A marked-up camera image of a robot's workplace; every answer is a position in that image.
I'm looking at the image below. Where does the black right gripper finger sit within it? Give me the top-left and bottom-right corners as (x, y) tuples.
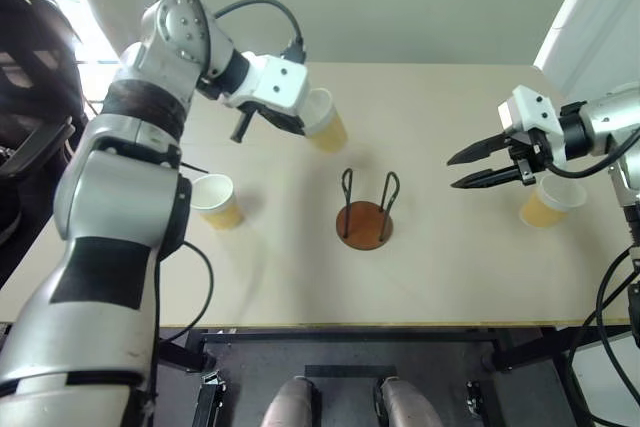
(450, 164), (523, 191)
(445, 132), (512, 167)

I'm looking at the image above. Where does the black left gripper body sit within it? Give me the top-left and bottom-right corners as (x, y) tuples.
(236, 98), (284, 126)

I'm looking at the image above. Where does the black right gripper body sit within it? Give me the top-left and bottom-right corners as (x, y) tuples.
(504, 129), (555, 186)

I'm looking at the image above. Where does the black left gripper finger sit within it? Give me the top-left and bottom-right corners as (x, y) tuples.
(268, 113), (308, 138)
(230, 110), (254, 145)

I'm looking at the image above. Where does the tan paper cup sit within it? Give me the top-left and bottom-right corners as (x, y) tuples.
(301, 88), (349, 154)
(517, 175), (588, 230)
(191, 173), (247, 232)

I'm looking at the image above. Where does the white board panel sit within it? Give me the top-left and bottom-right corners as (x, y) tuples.
(531, 0), (640, 104)

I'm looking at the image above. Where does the dark rounded robot leg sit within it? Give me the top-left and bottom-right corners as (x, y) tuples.
(376, 376), (445, 427)
(260, 376), (322, 427)

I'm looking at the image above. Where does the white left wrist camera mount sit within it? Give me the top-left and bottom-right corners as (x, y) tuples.
(222, 52), (310, 121)

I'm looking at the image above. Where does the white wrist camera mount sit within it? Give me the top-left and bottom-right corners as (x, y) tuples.
(222, 52), (310, 121)
(496, 84), (569, 169)

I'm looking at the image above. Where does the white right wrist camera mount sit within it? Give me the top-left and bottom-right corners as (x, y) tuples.
(496, 84), (569, 169)

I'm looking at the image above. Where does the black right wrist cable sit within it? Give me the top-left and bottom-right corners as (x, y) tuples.
(544, 126), (640, 180)

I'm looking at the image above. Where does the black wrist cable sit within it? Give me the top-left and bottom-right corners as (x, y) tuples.
(214, 0), (308, 65)
(544, 126), (640, 180)

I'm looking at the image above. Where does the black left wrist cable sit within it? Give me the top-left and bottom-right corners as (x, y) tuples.
(214, 0), (308, 65)

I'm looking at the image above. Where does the wire cup holder wooden base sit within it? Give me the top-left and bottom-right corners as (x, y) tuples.
(335, 167), (401, 251)

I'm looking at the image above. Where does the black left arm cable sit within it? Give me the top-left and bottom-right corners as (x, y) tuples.
(158, 240), (217, 348)

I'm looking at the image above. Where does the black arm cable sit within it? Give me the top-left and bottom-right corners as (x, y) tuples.
(563, 244), (640, 427)
(158, 240), (217, 348)

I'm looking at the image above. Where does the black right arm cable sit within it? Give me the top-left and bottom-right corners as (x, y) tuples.
(563, 244), (640, 427)

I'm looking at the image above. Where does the black metal stand frame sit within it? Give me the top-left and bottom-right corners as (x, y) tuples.
(153, 325), (569, 427)

